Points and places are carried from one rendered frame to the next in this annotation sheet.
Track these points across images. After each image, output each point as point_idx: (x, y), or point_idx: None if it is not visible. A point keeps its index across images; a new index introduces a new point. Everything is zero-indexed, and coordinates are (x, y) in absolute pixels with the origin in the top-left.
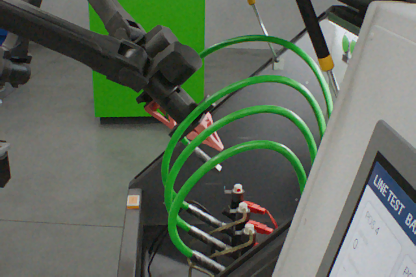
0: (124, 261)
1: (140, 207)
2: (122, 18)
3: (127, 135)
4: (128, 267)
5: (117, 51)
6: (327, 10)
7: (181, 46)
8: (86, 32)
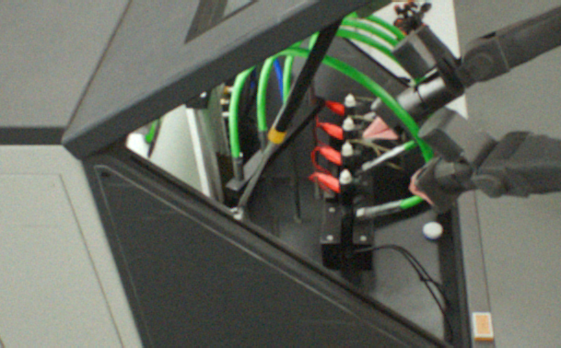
0: (473, 226)
1: (470, 323)
2: (529, 131)
3: None
4: (467, 217)
5: (496, 31)
6: (122, 157)
7: (417, 30)
8: (539, 15)
